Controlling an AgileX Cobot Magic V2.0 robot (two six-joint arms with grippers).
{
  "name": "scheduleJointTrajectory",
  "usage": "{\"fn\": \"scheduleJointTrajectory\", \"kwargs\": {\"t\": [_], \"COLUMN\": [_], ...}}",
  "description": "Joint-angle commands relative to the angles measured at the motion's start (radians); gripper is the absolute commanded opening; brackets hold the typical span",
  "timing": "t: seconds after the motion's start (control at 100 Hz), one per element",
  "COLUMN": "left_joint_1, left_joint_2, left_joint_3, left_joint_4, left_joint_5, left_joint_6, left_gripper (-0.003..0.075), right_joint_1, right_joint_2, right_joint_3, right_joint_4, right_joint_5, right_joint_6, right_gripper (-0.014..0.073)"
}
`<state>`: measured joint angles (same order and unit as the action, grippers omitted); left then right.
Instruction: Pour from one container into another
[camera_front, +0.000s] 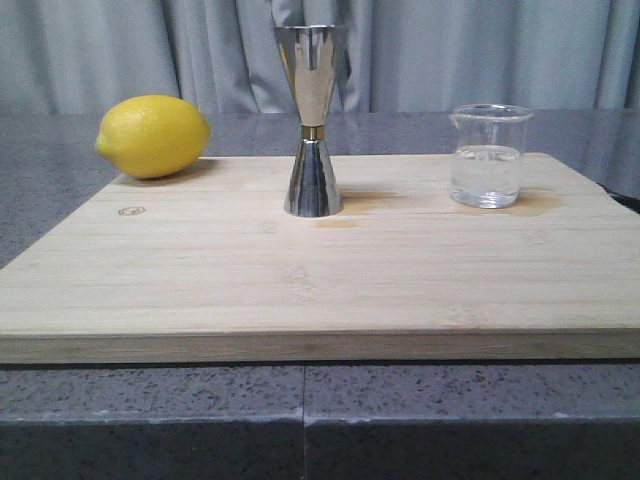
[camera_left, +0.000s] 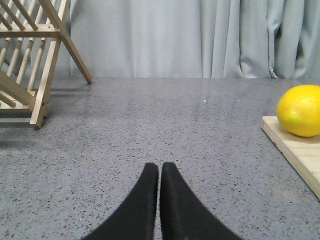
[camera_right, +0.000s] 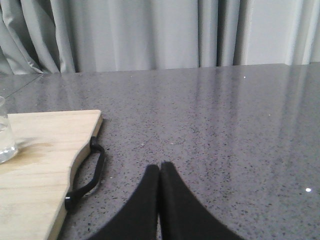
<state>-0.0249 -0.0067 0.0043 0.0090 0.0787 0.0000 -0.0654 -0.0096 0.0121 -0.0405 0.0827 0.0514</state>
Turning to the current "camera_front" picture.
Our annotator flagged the yellow lemon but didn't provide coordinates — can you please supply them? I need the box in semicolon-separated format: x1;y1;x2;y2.
95;94;211;179

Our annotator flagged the bamboo cutting board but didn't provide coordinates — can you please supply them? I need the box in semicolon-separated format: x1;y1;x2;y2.
1;153;639;364

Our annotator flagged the steel double jigger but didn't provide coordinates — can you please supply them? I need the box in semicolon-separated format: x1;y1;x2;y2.
275;25;345;218

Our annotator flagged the grey curtain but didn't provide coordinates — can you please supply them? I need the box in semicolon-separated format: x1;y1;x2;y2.
1;1;639;114

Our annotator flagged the black cutting board handle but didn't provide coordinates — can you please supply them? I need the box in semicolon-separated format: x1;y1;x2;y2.
603;187;640;214

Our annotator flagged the clear glass beaker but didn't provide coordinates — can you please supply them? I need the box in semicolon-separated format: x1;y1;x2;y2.
450;104;533;209

